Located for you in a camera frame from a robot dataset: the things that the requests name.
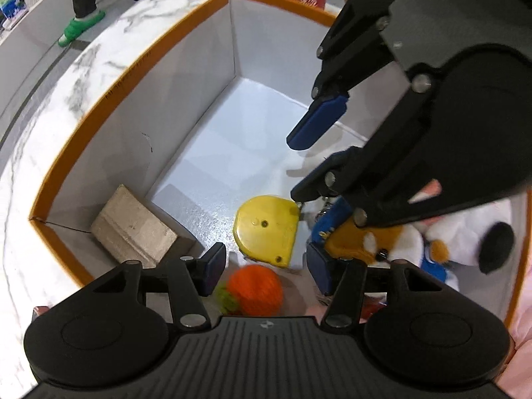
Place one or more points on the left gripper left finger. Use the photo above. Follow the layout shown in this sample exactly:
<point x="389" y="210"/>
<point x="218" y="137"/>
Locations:
<point x="210" y="268"/>

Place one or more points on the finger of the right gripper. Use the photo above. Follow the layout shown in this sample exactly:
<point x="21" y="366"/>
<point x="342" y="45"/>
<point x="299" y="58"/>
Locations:
<point x="320" y="117"/>
<point x="320" y="181"/>

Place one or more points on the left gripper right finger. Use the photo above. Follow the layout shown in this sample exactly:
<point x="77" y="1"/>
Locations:
<point x="323" y="269"/>

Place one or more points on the orange crochet fruit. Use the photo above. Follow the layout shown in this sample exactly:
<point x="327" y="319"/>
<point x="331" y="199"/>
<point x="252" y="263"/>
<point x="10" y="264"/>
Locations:
<point x="252" y="291"/>

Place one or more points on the yellow toy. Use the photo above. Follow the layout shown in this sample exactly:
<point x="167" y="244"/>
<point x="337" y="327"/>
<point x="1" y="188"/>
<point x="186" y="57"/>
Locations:
<point x="265" y="229"/>

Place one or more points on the fox plush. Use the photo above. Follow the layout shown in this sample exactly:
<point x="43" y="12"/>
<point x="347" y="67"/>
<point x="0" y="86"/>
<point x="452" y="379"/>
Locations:
<point x="336" y="232"/>

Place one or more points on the small brown cardboard box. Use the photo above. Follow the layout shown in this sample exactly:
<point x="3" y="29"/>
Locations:
<point x="130" y="230"/>

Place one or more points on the orange cardboard box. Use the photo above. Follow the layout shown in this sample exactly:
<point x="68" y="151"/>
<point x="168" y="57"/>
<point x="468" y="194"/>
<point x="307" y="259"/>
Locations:
<point x="195" y="121"/>

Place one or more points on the white striped plush toy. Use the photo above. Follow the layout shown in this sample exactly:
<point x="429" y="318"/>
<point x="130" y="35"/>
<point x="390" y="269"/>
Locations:
<point x="479" y="237"/>

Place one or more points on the pink bed cloth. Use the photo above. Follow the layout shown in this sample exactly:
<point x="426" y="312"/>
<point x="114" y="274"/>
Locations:
<point x="389" y="332"/>

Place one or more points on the green shoe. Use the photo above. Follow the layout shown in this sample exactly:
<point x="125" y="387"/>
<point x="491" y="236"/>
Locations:
<point x="77" y="26"/>

